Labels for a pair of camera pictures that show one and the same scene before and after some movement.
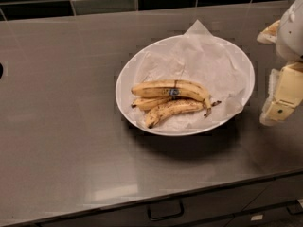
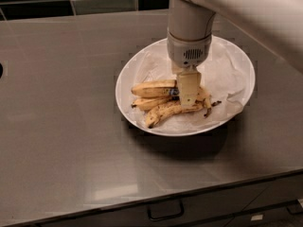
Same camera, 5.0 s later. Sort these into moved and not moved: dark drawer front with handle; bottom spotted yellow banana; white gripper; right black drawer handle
Moved: white gripper
Not moved: dark drawer front with handle; bottom spotted yellow banana; right black drawer handle
